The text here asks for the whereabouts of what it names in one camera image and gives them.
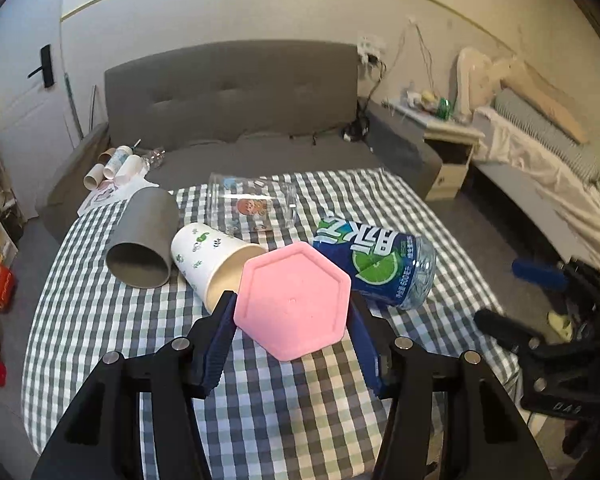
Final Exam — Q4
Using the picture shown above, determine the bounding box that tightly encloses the pink hexagonal cup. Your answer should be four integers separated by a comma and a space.
234, 242, 351, 362

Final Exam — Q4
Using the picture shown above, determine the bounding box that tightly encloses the white paper cup green print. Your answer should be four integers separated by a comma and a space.
171, 222, 268, 313

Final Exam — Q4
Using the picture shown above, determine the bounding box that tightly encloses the grey cylindrical cup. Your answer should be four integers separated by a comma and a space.
105, 186, 180, 289

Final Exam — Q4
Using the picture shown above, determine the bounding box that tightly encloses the clear plastic cup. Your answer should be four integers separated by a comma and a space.
204, 174, 298, 236

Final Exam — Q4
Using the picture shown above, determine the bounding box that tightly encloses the white paper cup on sofa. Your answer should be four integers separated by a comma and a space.
83, 162, 105, 191

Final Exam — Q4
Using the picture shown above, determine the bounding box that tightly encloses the white printed cup on sofa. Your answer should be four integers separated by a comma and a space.
102, 145, 133, 180

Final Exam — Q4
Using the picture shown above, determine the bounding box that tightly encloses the blue plastic water bottle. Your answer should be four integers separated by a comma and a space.
312, 216, 437, 309

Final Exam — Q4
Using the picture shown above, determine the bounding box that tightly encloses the checkered tablecloth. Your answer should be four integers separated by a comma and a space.
21, 169, 520, 479

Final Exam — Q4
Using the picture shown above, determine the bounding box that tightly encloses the striped grey pillow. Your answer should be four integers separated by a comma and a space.
493, 89, 600, 183

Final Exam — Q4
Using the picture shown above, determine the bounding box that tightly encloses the bed with white sheets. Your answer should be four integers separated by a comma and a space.
456, 47, 600, 270

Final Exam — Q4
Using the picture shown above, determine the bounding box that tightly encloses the cream bedside table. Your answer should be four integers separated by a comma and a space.
382, 100, 484, 202

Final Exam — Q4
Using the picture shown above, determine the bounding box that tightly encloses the white paper sheet on sofa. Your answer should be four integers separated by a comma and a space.
76, 176, 156, 217

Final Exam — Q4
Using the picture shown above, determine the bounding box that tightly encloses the empty clear bottle on sofa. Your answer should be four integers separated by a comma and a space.
142, 148, 166, 171

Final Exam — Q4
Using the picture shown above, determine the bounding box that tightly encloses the green bottle on nightstand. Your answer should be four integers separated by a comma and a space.
436, 98, 453, 122

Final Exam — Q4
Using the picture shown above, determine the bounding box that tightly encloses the grey fabric sofa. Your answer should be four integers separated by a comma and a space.
35, 40, 441, 240

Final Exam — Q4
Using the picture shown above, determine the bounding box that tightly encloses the white door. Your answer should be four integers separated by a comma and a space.
0, 0, 76, 220

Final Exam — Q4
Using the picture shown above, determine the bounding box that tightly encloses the black power cable on sofa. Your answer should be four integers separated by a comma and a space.
289, 58, 389, 143

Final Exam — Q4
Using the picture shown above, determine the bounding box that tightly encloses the white wall socket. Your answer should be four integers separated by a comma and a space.
356, 34, 387, 64

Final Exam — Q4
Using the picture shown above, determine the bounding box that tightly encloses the black door handle lock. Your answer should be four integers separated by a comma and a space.
28, 44, 55, 89

